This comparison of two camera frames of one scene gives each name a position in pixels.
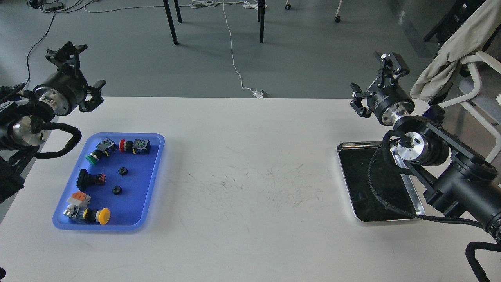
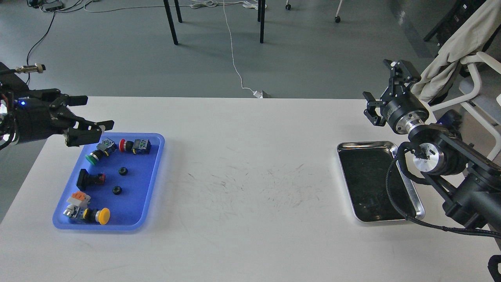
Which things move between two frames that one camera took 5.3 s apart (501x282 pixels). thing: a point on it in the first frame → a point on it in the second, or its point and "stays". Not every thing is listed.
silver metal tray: [390, 179] stays
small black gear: [123, 171] stays
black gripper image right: [390, 103] → [403, 112]
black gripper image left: [67, 89] → [38, 118]
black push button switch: [85, 180] stays
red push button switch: [142, 146] stays
